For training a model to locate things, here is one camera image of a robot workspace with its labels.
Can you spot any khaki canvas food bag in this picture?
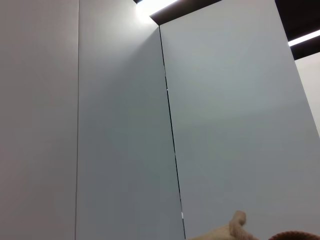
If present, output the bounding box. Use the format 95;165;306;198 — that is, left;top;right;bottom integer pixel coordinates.
187;209;320;240

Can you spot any ceiling light strip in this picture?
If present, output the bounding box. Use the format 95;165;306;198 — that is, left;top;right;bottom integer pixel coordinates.
287;30;320;48
134;0;181;17

